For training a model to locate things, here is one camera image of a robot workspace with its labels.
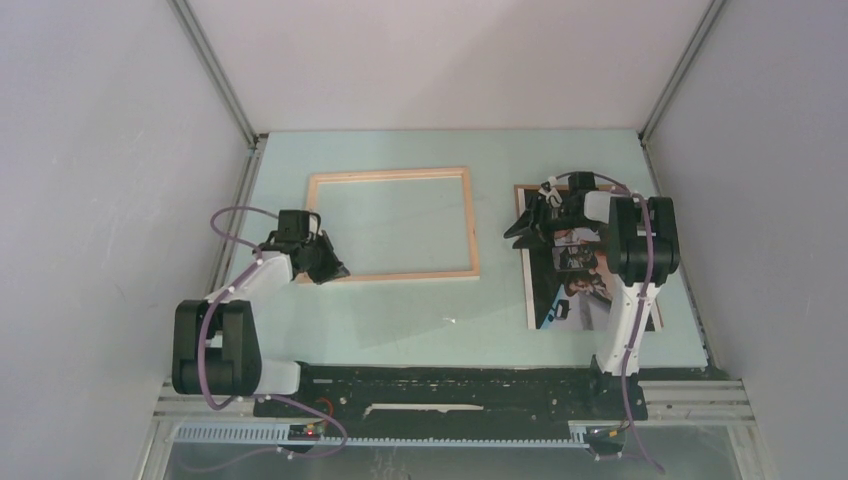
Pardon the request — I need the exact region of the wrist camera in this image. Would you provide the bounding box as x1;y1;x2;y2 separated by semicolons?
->
567;171;597;195
274;210;321;243

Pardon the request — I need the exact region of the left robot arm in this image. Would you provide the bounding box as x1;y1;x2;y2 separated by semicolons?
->
171;230;350;417

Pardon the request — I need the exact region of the aluminium rail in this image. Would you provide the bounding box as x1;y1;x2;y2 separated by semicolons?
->
153;378;757;425

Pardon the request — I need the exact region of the right corner metal profile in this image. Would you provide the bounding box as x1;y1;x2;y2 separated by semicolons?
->
638;0;729;147

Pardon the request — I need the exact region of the left corner metal profile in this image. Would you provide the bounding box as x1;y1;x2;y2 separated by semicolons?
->
168;0;260;148

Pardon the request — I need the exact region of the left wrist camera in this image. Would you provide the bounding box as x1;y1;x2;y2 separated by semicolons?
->
274;210;321;243

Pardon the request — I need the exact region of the printed photo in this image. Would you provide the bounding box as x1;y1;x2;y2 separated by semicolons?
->
520;189;658;331

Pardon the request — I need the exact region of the wooden picture frame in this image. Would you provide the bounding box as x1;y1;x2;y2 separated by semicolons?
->
305;167;481;283

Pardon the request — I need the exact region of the white cable duct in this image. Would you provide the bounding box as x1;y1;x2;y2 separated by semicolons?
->
172;422;587;448

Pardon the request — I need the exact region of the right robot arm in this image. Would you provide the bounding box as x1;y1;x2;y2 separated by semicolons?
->
504;185;679;418

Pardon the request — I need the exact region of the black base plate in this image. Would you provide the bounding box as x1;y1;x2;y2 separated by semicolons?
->
292;365;648;441

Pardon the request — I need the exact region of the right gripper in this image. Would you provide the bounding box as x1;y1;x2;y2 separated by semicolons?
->
504;194;597;251

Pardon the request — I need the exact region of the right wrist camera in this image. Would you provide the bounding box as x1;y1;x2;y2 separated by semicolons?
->
567;171;597;195

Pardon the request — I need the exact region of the corner metal profile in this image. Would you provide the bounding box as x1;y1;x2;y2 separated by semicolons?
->
168;0;260;148
638;0;729;147

